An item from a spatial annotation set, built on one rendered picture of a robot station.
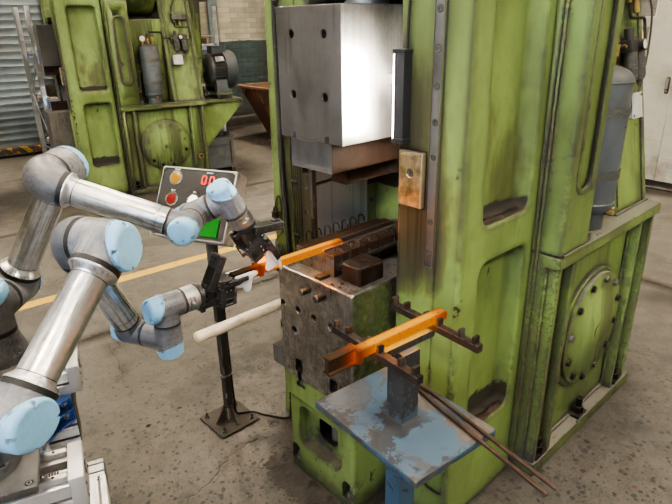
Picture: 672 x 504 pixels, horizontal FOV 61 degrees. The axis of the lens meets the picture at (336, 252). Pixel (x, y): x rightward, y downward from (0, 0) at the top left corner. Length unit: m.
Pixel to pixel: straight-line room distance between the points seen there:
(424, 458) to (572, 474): 1.24
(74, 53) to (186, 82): 1.14
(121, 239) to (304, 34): 0.85
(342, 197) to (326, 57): 0.66
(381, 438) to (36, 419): 0.80
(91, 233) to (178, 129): 5.31
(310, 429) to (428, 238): 1.01
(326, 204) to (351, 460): 0.95
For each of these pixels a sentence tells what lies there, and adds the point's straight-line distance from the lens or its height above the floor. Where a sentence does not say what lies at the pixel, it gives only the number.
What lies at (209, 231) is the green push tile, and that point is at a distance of 2.18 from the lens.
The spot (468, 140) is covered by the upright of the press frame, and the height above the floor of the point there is 1.41.
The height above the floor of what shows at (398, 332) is 0.99.
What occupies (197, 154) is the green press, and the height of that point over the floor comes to 0.35.
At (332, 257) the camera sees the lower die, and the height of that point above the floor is 0.99.
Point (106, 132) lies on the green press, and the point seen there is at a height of 0.69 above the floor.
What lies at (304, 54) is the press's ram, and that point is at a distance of 1.83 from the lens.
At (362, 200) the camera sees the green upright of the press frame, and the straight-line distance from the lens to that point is 2.31.
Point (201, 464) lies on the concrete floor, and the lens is 2.61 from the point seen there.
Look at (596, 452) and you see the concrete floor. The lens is 2.79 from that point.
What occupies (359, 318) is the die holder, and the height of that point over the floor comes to 0.82.
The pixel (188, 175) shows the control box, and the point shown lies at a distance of 2.30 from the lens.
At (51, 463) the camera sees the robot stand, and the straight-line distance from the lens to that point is 1.58.
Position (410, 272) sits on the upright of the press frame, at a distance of 1.86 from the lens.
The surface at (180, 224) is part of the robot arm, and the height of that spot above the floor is 1.24.
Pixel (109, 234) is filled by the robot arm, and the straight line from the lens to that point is 1.37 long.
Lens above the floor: 1.71
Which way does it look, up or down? 22 degrees down
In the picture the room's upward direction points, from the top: 1 degrees counter-clockwise
